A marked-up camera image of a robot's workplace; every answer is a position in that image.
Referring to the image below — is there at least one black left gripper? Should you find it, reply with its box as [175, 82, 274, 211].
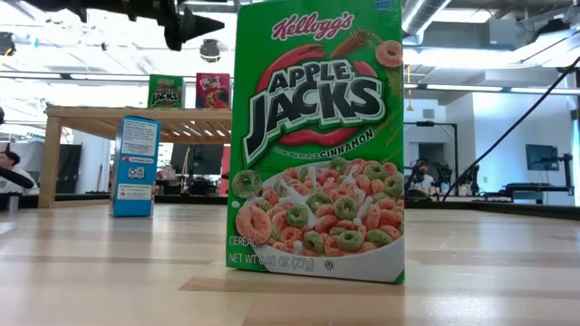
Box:
[161, 7, 227, 53]

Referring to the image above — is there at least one red Froot Loops cereal box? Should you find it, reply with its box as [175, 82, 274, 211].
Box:
[195, 72, 233, 110]

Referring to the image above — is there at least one green Apple Jacks cereal box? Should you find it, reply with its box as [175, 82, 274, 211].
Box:
[147, 73, 186, 110]
[225, 0, 406, 285]

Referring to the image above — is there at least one blue Rice Krispies cereal box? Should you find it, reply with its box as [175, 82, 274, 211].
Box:
[108, 115, 162, 218]

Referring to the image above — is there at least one black monitor on arm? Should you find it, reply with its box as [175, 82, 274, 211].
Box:
[525, 143, 561, 173]

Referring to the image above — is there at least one wooden slatted shelf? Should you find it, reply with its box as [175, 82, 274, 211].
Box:
[37, 104, 233, 210]

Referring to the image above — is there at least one black hanging ceiling fixture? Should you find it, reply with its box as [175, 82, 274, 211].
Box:
[198, 38, 222, 64]

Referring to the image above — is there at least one black computer monitor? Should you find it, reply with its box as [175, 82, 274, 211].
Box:
[169, 143, 224, 177]

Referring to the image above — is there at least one red panel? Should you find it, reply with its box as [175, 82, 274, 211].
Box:
[218, 144, 232, 197]

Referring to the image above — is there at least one dark cabinet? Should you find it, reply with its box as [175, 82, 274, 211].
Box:
[53, 143, 84, 195]

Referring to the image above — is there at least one person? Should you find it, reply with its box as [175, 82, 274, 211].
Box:
[407, 157, 437, 197]
[0, 149, 41, 197]

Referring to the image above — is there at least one small grey cylinder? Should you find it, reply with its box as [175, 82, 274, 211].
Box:
[6, 189, 22, 214]

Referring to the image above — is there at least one ceiling light strip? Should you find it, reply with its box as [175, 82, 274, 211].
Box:
[425, 82, 504, 92]

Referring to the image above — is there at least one dark desk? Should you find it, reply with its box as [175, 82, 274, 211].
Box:
[503, 182, 575, 206]

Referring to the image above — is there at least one black curved hose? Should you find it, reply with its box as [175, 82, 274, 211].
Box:
[0, 166, 36, 190]

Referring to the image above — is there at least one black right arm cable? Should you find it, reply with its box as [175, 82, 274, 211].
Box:
[441, 54, 580, 204]

